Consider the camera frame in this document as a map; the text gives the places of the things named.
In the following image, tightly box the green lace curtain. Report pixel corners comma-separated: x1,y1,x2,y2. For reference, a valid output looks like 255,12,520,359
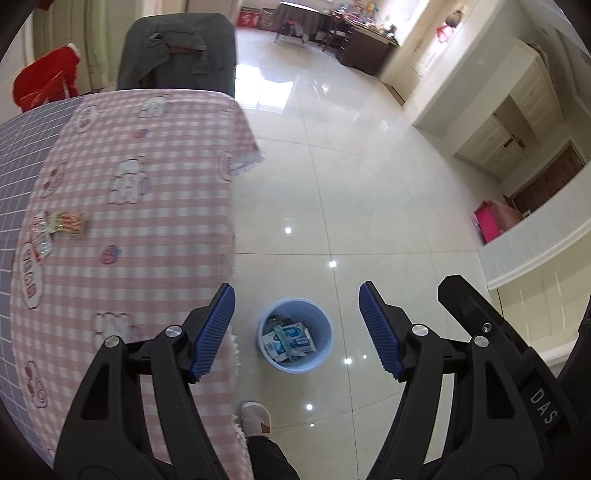
88,0,122,90

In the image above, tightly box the silver snack wrapper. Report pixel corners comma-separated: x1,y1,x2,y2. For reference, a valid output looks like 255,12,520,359
31,211,56,257

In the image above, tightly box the light blue plastic bin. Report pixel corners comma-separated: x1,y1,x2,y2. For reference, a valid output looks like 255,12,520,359
257,298,333,374

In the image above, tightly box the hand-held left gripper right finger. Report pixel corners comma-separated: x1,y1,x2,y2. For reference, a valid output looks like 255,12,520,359
359,281,546,480

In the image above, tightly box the grey grid tablecloth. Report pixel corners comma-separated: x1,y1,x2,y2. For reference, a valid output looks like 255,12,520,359
0,99,88,462

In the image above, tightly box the white built-in cabinet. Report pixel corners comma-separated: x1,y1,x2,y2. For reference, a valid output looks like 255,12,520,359
455,37,583,178

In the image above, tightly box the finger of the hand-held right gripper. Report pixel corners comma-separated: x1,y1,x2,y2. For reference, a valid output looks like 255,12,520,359
438,274,527,365

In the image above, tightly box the dark wood cabinet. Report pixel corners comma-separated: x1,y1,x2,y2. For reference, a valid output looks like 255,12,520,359
335,11,400,77

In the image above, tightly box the round dining table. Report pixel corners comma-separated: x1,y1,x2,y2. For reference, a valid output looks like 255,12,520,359
274,2,333,44

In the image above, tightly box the blue and white carton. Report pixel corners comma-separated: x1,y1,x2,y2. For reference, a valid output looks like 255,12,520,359
262,323,318,361

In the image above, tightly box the red hanging ornament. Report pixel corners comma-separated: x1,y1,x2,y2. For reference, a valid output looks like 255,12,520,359
436,9,462,44

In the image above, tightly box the green paper strip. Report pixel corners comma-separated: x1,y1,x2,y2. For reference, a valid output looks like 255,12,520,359
272,325,297,359

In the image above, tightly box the beige slipper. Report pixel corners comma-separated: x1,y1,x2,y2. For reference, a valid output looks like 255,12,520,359
239,401,272,437

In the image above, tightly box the red garment with white trim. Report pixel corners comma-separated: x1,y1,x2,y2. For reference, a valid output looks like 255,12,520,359
13,42,83,100

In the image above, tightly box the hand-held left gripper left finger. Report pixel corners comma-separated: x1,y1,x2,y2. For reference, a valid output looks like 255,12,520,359
54,283,236,480

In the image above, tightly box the pink checked tablecloth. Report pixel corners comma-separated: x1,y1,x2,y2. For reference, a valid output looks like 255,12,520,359
9,89,266,480

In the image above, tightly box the grey jacket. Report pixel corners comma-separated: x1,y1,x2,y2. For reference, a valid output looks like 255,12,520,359
117,13,237,99

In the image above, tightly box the striped candy wrapper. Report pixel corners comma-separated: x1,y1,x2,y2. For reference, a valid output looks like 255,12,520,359
48,210,88,238

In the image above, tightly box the person's leg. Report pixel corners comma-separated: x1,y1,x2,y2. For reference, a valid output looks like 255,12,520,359
247,434,301,480

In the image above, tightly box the brown wooden door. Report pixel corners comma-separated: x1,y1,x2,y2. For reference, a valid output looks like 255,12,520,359
510,143,587,215

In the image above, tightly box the pink box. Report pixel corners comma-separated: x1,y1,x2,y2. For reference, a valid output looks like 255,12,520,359
473,199,522,245

